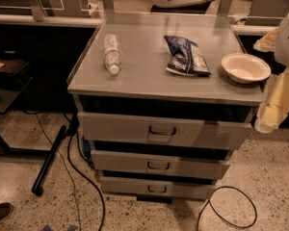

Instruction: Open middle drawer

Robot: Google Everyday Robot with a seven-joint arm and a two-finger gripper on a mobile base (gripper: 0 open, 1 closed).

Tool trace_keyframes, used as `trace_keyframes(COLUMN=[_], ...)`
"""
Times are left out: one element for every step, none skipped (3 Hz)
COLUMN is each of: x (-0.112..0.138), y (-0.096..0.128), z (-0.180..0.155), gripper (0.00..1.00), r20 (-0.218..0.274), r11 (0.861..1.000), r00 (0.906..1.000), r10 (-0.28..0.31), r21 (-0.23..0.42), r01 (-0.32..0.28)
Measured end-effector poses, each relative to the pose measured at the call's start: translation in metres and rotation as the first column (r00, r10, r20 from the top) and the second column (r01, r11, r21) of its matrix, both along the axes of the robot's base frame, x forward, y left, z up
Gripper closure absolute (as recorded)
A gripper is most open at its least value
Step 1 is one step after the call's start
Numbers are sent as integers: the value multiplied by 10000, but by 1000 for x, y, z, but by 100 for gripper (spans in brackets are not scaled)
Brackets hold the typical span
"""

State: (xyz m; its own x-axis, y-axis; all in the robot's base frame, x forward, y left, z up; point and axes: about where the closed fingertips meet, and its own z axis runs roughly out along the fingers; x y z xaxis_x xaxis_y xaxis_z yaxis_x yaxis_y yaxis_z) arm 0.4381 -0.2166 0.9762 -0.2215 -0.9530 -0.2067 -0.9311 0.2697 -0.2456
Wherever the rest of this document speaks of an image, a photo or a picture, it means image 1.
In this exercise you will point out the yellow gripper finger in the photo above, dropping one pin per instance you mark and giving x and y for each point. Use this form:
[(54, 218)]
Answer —
[(267, 43), (275, 107)]

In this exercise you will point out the grey drawer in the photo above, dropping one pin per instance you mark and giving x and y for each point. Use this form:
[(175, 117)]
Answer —
[(159, 165), (163, 131), (155, 188)]

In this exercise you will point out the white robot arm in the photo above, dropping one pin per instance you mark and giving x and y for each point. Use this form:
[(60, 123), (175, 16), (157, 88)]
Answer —
[(282, 42)]

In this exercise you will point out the grey drawer cabinet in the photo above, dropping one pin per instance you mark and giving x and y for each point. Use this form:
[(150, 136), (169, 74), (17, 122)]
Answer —
[(144, 87)]

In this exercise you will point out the grey bottom drawer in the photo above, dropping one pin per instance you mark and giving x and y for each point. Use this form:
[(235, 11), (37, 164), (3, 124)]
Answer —
[(155, 188)]

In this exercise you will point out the grey top drawer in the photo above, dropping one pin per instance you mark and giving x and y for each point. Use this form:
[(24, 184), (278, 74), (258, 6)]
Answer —
[(163, 131)]

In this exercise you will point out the white bowl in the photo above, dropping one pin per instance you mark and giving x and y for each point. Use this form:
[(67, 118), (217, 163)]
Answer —
[(245, 68)]

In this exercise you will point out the black office chair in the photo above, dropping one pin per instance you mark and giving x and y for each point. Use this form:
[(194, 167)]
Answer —
[(198, 7)]

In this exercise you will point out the blue chip bag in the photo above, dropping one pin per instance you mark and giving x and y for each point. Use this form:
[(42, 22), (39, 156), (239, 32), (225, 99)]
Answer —
[(186, 58)]

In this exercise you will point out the clear plastic water bottle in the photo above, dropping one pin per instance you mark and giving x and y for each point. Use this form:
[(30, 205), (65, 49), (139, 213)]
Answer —
[(112, 54)]

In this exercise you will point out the black side table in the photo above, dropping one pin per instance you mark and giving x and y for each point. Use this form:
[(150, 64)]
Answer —
[(12, 81)]

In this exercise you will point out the black table leg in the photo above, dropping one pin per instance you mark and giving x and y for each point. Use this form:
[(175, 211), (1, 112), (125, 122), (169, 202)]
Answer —
[(37, 188)]

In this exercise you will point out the dark shoe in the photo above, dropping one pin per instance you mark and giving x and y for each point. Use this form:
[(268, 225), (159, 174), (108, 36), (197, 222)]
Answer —
[(6, 210)]

